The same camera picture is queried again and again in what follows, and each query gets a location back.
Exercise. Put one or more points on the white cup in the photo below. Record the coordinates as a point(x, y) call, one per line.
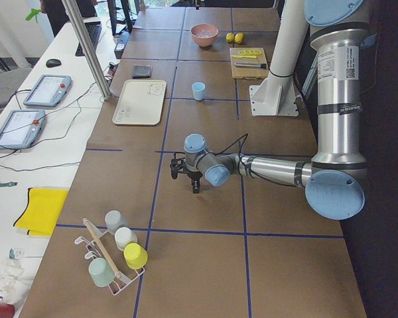
point(124, 236)

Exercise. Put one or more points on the cream bear tray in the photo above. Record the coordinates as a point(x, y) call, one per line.
point(140, 102)

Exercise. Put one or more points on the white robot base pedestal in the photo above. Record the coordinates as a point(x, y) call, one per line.
point(275, 96)

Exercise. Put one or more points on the aluminium frame post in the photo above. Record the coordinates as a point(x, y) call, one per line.
point(73, 12)

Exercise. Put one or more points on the teach pendant near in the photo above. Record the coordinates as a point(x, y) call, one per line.
point(21, 128)

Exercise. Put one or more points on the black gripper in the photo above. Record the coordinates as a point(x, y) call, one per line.
point(194, 176)

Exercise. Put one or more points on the white wire cup rack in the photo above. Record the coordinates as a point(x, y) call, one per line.
point(96, 249)

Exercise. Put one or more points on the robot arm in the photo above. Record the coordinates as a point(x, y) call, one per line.
point(334, 180)

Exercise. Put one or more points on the yellow lemon far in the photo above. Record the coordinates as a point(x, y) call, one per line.
point(230, 37)

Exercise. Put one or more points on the light blue cup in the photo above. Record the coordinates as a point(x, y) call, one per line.
point(198, 90)

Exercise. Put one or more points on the yellow plastic knife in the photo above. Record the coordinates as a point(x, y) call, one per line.
point(244, 56)

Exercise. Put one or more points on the pink bowl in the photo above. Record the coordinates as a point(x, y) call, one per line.
point(204, 35)

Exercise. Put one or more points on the teach pendant far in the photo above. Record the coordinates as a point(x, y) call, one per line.
point(48, 91)

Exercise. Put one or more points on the wooden cutting board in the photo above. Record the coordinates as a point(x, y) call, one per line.
point(248, 73)

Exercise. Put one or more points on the metal handle tool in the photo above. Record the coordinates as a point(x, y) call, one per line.
point(250, 65)

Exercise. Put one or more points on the yellow lemon near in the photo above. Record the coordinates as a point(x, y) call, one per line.
point(239, 37)

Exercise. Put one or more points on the yellow cloth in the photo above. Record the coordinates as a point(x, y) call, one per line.
point(43, 209)

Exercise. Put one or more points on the black computer mouse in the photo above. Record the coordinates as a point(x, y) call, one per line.
point(53, 62)

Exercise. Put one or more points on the yellow lemon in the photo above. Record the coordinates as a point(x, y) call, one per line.
point(239, 37)
point(230, 37)

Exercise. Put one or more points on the yellow cup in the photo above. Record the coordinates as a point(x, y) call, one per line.
point(135, 256)

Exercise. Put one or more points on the teach pendant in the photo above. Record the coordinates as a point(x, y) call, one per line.
point(48, 91)
point(21, 128)

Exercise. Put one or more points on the mint green cup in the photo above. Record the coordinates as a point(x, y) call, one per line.
point(101, 272)

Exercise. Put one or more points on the grey cup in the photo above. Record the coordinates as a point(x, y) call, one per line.
point(115, 220)

